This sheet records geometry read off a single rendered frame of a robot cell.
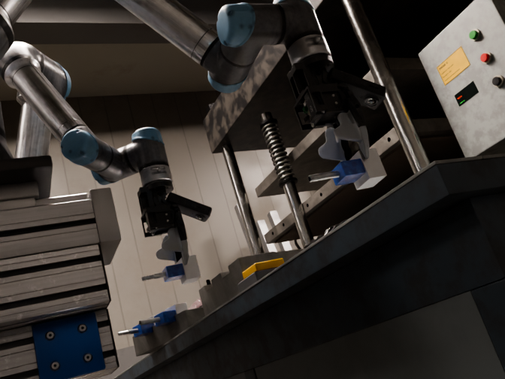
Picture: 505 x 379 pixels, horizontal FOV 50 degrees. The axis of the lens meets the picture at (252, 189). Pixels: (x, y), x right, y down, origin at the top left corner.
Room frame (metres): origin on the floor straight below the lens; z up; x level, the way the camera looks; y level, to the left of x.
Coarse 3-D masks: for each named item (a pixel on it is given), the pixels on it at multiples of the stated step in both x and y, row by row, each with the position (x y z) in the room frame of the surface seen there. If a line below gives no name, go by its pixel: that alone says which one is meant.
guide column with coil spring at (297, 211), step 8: (264, 120) 2.25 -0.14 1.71; (272, 144) 2.25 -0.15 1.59; (280, 160) 2.25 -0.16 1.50; (288, 168) 2.25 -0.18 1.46; (280, 176) 2.26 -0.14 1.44; (288, 176) 2.25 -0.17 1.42; (288, 184) 2.25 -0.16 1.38; (288, 192) 2.25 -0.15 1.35; (296, 192) 2.26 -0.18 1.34; (288, 200) 2.26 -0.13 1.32; (296, 200) 2.25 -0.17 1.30; (296, 208) 2.25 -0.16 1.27; (296, 216) 2.25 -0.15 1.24; (304, 216) 2.26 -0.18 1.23; (296, 224) 2.26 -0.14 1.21; (304, 224) 2.25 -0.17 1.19; (304, 232) 2.25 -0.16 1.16; (304, 240) 2.25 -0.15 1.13
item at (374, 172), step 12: (360, 156) 0.88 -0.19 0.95; (372, 156) 0.89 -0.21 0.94; (336, 168) 0.88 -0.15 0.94; (348, 168) 0.87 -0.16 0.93; (360, 168) 0.88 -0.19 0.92; (372, 168) 0.88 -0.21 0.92; (312, 180) 0.86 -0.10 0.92; (336, 180) 0.90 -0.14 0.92; (348, 180) 0.90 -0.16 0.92; (360, 180) 0.90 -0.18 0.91; (372, 180) 0.90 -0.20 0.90
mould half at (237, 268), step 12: (276, 252) 1.15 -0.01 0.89; (288, 252) 1.16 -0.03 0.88; (240, 264) 1.10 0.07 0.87; (252, 264) 1.12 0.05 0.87; (216, 276) 1.22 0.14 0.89; (228, 276) 1.16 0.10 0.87; (240, 276) 1.11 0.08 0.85; (204, 288) 1.29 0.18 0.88; (216, 288) 1.23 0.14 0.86; (228, 288) 1.18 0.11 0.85; (204, 300) 1.31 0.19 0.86; (216, 300) 1.25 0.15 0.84; (204, 312) 1.32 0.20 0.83
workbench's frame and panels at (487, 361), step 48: (432, 192) 0.55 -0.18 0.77; (480, 192) 0.56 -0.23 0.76; (336, 240) 0.70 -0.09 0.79; (384, 240) 0.67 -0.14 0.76; (432, 240) 0.63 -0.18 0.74; (480, 240) 0.58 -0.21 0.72; (288, 288) 0.84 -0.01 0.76; (336, 288) 0.82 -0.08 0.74; (384, 288) 0.73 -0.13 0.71; (432, 288) 0.66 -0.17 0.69; (480, 288) 0.60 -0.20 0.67; (192, 336) 1.23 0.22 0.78; (240, 336) 1.13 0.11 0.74; (288, 336) 0.97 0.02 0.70; (336, 336) 0.85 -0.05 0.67; (384, 336) 0.76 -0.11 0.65; (432, 336) 0.69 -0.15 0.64; (480, 336) 0.63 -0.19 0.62
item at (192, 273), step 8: (192, 256) 1.24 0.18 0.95; (192, 264) 1.24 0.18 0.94; (168, 272) 1.21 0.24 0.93; (176, 272) 1.22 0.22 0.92; (184, 272) 1.23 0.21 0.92; (192, 272) 1.24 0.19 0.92; (144, 280) 1.21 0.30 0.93; (168, 280) 1.25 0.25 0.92; (184, 280) 1.24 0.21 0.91; (192, 280) 1.26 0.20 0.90
